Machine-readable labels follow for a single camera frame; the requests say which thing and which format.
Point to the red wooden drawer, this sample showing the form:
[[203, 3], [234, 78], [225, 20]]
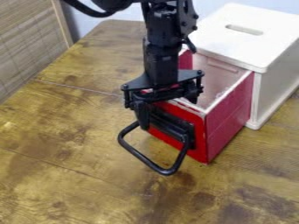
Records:
[[222, 110]]

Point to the black metal drawer handle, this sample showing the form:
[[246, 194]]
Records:
[[153, 151]]

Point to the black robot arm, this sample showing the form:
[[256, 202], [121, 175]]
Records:
[[170, 21]]

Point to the white wooden cabinet box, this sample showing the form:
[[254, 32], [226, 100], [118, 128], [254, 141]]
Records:
[[257, 39]]

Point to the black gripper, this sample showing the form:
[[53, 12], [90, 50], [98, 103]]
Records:
[[163, 81]]

